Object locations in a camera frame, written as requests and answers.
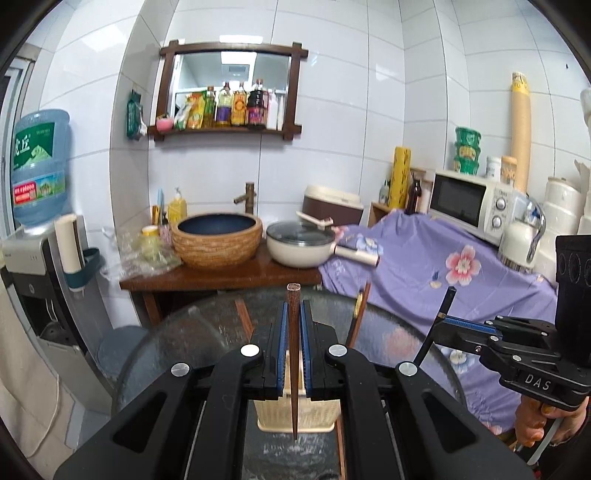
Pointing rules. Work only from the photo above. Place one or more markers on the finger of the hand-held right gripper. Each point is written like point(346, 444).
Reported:
point(466, 325)

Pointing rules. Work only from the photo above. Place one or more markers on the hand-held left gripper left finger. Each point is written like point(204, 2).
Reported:
point(282, 350)

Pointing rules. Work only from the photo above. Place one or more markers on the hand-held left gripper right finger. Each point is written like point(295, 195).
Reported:
point(305, 350)

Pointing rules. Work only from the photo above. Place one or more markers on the black chopstick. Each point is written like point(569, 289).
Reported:
point(443, 304)

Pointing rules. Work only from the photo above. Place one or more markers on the dark brown wooden chopstick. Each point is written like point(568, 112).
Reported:
point(294, 318)

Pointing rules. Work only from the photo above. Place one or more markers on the cream plastic utensil basket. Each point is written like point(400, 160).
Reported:
point(314, 415)

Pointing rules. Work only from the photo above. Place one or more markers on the person's right hand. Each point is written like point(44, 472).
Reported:
point(533, 422)

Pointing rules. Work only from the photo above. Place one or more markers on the yellow tipped chopstick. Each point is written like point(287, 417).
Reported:
point(358, 304)

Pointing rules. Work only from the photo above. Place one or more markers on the purple floral cloth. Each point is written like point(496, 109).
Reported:
point(406, 277)

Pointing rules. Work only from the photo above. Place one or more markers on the white electric kettle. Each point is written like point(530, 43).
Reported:
point(517, 244)

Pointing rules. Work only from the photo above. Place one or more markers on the reddish brown chopstick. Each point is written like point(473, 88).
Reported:
point(367, 295)

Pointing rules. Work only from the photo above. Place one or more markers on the stack of white rolls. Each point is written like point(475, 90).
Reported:
point(561, 207)

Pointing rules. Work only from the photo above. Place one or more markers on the cream cooking pot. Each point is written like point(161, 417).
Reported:
point(295, 254)

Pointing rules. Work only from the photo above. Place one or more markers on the clear plastic bottle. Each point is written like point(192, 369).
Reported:
point(531, 207)

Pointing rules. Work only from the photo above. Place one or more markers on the dark wooden vanity table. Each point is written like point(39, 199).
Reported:
point(207, 279)

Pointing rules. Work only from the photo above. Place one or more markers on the glass pot lid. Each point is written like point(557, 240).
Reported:
point(298, 233)

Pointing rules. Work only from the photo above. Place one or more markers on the woven pattern wash basin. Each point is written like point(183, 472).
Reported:
point(214, 249)

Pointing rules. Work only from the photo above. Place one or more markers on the white microwave oven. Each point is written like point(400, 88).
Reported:
point(461, 203)

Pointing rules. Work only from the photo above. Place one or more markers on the brown glass bottle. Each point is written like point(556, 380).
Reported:
point(414, 196)

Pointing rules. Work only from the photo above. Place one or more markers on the yellow jar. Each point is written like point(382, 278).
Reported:
point(509, 173)

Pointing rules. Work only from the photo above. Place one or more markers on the wooden box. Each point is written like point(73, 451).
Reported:
point(376, 214)

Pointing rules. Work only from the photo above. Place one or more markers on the brown white rice cooker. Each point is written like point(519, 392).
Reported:
point(332, 205)

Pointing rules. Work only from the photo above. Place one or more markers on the white jar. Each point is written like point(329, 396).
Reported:
point(493, 169)

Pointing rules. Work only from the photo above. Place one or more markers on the bronze faucet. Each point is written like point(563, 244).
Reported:
point(249, 198)

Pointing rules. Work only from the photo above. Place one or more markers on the yellow wrap roll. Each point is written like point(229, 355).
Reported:
point(399, 180)

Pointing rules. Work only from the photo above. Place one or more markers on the grey blue trash bin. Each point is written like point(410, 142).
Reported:
point(120, 350)

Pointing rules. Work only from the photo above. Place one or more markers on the clear plastic bag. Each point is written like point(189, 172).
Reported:
point(138, 258)

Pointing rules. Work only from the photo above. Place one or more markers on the tall cardboard tube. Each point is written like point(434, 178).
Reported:
point(521, 134)

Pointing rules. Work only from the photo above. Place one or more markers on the yellow soap pump bottle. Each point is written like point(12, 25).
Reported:
point(177, 210)

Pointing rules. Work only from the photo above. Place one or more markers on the yellow cup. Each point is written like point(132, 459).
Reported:
point(150, 231)

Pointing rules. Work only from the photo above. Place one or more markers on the blue toothbrush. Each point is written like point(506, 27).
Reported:
point(161, 201)

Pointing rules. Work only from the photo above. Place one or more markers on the teal plastic holder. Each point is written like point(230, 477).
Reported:
point(85, 272)

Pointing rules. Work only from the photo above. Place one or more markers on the white bottle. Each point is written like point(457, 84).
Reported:
point(275, 113)

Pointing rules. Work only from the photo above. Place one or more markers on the dark soy sauce bottle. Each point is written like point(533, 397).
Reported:
point(256, 110)

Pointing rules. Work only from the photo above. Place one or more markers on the orange label bottle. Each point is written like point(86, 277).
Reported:
point(238, 110)

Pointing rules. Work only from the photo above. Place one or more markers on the purple label bottle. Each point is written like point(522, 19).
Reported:
point(223, 110)

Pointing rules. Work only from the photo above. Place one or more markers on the yellow cooking oil bottle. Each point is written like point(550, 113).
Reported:
point(209, 110)

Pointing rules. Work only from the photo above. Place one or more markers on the green white packet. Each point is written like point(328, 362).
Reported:
point(181, 117)

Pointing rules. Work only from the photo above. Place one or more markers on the yellow snack packet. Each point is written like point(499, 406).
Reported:
point(195, 110)

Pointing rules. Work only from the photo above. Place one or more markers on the pink bowl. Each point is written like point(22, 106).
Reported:
point(164, 124)

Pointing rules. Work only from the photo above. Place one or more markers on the white water dispenser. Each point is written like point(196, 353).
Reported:
point(27, 258)

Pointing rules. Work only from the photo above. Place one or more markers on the green hanging packet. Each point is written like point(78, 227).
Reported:
point(135, 115)

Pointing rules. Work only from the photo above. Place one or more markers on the wooden framed mirror shelf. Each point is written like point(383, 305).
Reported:
point(167, 83)

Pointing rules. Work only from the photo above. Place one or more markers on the blue water jug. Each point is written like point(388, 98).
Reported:
point(39, 170)

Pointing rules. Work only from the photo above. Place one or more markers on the window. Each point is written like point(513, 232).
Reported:
point(9, 138)

